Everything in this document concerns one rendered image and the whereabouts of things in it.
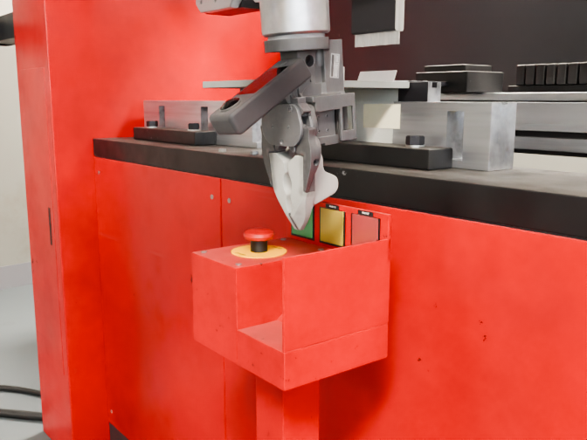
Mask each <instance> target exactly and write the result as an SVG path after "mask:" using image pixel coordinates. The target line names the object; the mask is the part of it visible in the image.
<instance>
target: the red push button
mask: <svg viewBox="0 0 587 440"><path fill-rule="evenodd" d="M273 237H274V233H273V231H272V230H270V229H268V228H251V229H248V230H246V231H245V232H244V238H245V239H246V240H251V252H257V253H260V252H266V251H267V240H271V239H273Z"/></svg>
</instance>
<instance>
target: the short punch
mask: <svg viewBox="0 0 587 440"><path fill-rule="evenodd" d="M403 29H404V0H352V8H351V34H352V35H355V47H365V46H376V45H395V44H399V37H400V31H403Z"/></svg>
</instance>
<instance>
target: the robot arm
mask: <svg viewBox="0 0 587 440"><path fill-rule="evenodd" d="M259 10H260V21H261V32H262V36H263V37H264V38H267V41H264V47H265V53H273V52H280V61H278V62H277V63H276V64H274V65H273V66H272V67H270V68H269V69H268V70H267V71H265V72H264V73H263V74H261V75H260V76H259V77H257V78H256V79H255V80H254V81H253V82H252V83H251V84H249V85H248V86H247V87H245V88H244V89H243V90H241V91H240V92H239V93H237V94H236V95H235V96H234V97H232V98H231V99H229V100H227V101H226V102H225V103H224V104H223V105H222V106H221V107H220V108H219V109H218V110H216V111H215V112H214V113H212V114H211V115H210V122H211V124H212V126H213V127H214V128H215V130H216V132H217V133H218V134H243V133H244V132H245V131H247V130H248V129H249V128H250V127H251V126H253V125H254V124H255V123H256V122H257V121H259V120H260V119H261V118H262V121H261V126H260V129H261V134H262V139H261V147H262V155H263V160H264V163H265V166H266V171H267V174H268V177H269V180H270V183H271V185H272V186H273V188H274V192H275V194H276V196H277V198H278V200H279V202H280V205H281V207H282V209H283V210H284V212H285V214H286V215H287V218H288V219H289V221H290V223H291V224H292V226H293V227H294V228H295V229H296V230H304V228H305V227H306V225H307V222H308V219H309V218H310V215H311V211H312V208H313V206H314V205H316V204H317V203H319V202H321V201H322V200H324V199H326V198H328V197H329V196H332V195H333V194H334V193H335V192H336V191H337V188H338V179H337V177H336V176H335V175H332V174H329V173H328V172H326V171H325V170H324V168H323V160H322V155H321V145H324V146H326V145H331V144H336V143H339V141H347V140H352V139H356V103H355V93H345V92H344V77H343V60H342V40H341V39H328V37H325V33H329V32H330V17H329V0H259ZM349 106H351V115H352V129H349V125H348V107H349ZM287 147H290V148H289V149H288V150H286V148H287Z"/></svg>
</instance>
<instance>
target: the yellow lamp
mask: <svg viewBox="0 0 587 440"><path fill-rule="evenodd" d="M321 241H323V242H327V243H331V244H337V245H340V246H343V211H339V210H331V209H326V208H321Z"/></svg>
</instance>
